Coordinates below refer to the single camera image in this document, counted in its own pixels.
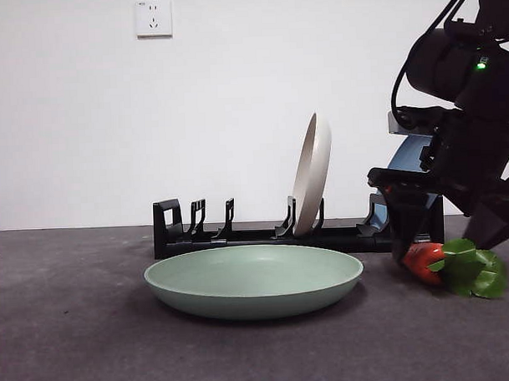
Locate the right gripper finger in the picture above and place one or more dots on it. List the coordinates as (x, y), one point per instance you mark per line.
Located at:
(406, 218)
(494, 224)

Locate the orange carrot with green leaves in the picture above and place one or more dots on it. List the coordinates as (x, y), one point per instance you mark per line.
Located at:
(424, 264)

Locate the green plate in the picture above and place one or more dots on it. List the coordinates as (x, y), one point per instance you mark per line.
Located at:
(254, 299)

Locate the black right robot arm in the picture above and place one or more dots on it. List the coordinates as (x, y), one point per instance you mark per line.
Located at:
(463, 66)

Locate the blue plate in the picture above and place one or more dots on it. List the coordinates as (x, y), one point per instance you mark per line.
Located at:
(408, 156)

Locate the cream plate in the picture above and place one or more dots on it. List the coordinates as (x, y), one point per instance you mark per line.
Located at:
(311, 176)

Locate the black plate rack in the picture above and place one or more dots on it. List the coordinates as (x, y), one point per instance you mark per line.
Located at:
(256, 236)

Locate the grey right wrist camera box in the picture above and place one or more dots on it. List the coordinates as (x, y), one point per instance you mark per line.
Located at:
(419, 130)

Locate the white wall socket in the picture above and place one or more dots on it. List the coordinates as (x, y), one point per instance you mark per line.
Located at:
(154, 18)

